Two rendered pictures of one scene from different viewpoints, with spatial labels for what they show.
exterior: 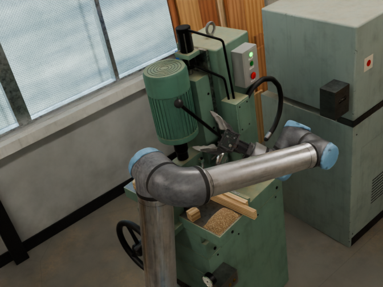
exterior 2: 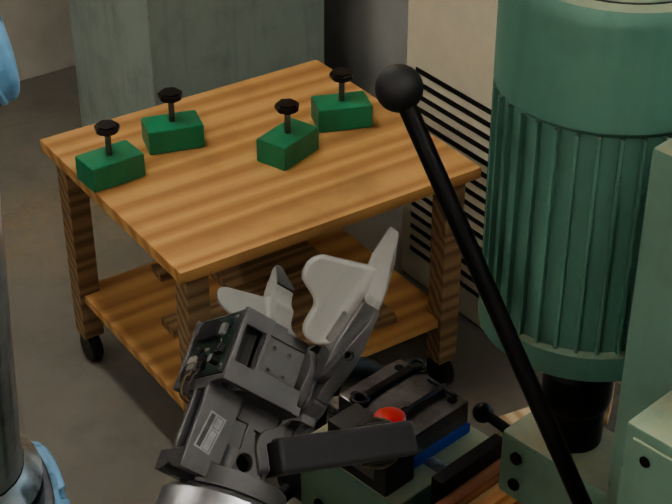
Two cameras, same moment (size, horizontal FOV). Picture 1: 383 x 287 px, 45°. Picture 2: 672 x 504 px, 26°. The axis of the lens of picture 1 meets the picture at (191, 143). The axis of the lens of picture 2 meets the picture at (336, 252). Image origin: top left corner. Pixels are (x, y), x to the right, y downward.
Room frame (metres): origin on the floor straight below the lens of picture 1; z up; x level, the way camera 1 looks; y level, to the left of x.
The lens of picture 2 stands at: (1.44, -0.92, 1.90)
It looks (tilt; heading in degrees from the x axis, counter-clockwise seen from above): 33 degrees down; 88
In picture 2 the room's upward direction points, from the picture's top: straight up
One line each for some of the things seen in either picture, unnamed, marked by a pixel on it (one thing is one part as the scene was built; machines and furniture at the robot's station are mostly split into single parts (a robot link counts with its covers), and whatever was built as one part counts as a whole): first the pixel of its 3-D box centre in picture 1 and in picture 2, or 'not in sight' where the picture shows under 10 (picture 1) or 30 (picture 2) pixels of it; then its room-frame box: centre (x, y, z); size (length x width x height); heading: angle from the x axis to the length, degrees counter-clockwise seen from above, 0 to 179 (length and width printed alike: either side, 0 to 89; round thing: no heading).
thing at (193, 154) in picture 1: (188, 163); (583, 487); (1.69, 0.03, 1.03); 0.14 x 0.07 x 0.09; 132
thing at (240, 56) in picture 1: (245, 65); not in sight; (1.79, -0.29, 1.40); 0.10 x 0.06 x 0.16; 132
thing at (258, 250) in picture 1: (220, 253); not in sight; (1.76, -0.04, 0.35); 0.58 x 0.45 x 0.71; 132
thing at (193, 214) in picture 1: (193, 214); not in sight; (1.48, 0.05, 0.92); 0.04 x 0.04 x 0.04; 29
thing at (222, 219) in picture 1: (221, 217); not in sight; (1.42, -0.06, 0.92); 0.14 x 0.09 x 0.04; 132
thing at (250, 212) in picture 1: (195, 187); not in sight; (1.65, 0.02, 0.92); 0.67 x 0.02 x 0.04; 42
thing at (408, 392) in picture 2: not in sight; (392, 418); (1.53, 0.18, 0.99); 0.13 x 0.11 x 0.06; 42
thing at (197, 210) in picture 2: not in sight; (258, 244); (1.38, 1.54, 0.32); 0.66 x 0.57 x 0.64; 32
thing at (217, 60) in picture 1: (221, 110); not in sight; (1.87, -0.17, 1.16); 0.22 x 0.22 x 0.72; 42
